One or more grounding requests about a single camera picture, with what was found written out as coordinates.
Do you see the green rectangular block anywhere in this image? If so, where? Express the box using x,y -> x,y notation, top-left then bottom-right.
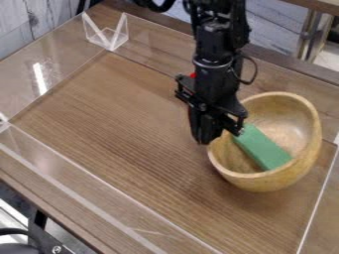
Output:
234,124 -> 292,171

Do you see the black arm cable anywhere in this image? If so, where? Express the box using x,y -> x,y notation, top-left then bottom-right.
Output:
230,54 -> 259,86

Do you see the clear acrylic tray wall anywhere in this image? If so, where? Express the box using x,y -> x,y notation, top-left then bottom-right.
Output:
0,113 -> 222,254

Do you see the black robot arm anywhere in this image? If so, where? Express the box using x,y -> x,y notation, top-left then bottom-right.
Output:
175,0 -> 251,145

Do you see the black table frame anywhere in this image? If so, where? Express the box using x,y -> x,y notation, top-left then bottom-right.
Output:
0,209 -> 77,254

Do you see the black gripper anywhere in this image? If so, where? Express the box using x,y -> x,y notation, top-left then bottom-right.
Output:
175,56 -> 248,145

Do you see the wooden bowl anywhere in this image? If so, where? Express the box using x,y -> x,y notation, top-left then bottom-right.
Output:
208,91 -> 322,192

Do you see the clear acrylic corner bracket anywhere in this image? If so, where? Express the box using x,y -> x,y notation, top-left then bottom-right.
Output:
81,13 -> 128,52

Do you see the metal leg in background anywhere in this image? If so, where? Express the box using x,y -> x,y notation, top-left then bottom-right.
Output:
296,10 -> 334,63

